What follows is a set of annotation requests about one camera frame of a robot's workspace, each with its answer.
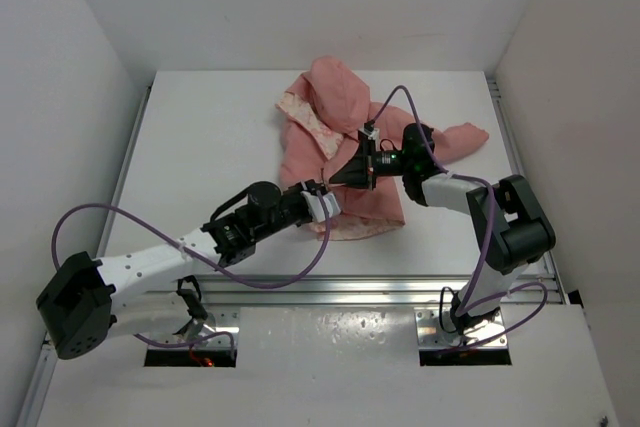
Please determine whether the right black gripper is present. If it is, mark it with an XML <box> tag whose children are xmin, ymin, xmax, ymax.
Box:
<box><xmin>329</xmin><ymin>137</ymin><xmax>412</xmax><ymax>191</ymax></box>

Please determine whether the pink hooded zip jacket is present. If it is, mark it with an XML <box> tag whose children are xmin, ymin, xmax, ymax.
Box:
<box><xmin>275</xmin><ymin>55</ymin><xmax>490</xmax><ymax>243</ymax></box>

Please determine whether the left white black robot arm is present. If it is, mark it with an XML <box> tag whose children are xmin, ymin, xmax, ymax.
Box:
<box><xmin>36</xmin><ymin>181</ymin><xmax>341</xmax><ymax>360</ymax></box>

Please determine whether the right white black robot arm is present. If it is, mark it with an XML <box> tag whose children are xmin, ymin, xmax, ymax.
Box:
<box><xmin>329</xmin><ymin>122</ymin><xmax>556</xmax><ymax>335</ymax></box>

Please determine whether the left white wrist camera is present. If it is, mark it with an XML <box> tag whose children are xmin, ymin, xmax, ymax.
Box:
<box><xmin>302</xmin><ymin>192</ymin><xmax>341</xmax><ymax>223</ymax></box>

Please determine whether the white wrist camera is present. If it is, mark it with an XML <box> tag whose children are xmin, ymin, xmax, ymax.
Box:
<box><xmin>302</xmin><ymin>192</ymin><xmax>341</xmax><ymax>223</ymax></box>
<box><xmin>358</xmin><ymin>122</ymin><xmax>380</xmax><ymax>143</ymax></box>

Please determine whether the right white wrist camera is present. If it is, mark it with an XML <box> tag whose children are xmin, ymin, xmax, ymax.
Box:
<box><xmin>358</xmin><ymin>122</ymin><xmax>380</xmax><ymax>143</ymax></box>

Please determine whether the aluminium front rail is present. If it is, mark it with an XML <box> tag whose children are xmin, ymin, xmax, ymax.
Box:
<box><xmin>149</xmin><ymin>274</ymin><xmax>559</xmax><ymax>307</ymax></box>

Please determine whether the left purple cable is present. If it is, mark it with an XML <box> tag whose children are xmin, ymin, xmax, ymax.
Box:
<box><xmin>51</xmin><ymin>190</ymin><xmax>335</xmax><ymax>351</ymax></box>

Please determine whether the right aluminium side rail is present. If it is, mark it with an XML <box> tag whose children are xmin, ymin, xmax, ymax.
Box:
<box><xmin>487</xmin><ymin>78</ymin><xmax>569</xmax><ymax>304</ymax></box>

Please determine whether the aluminium side rail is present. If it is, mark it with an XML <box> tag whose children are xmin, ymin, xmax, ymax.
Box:
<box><xmin>487</xmin><ymin>78</ymin><xmax>569</xmax><ymax>304</ymax></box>
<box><xmin>15</xmin><ymin>83</ymin><xmax>153</xmax><ymax>427</ymax></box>

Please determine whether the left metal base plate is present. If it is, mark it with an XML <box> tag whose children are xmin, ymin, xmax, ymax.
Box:
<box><xmin>145</xmin><ymin>306</ymin><xmax>241</xmax><ymax>352</ymax></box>

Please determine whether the metal base plate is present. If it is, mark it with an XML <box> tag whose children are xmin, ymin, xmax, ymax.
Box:
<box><xmin>145</xmin><ymin>306</ymin><xmax>241</xmax><ymax>352</ymax></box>
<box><xmin>414</xmin><ymin>306</ymin><xmax>508</xmax><ymax>352</ymax></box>

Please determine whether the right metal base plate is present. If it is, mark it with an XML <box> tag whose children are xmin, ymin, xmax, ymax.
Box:
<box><xmin>414</xmin><ymin>306</ymin><xmax>508</xmax><ymax>352</ymax></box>

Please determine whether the left aluminium side rail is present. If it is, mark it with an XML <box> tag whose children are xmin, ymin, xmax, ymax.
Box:
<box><xmin>15</xmin><ymin>83</ymin><xmax>153</xmax><ymax>427</ymax></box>

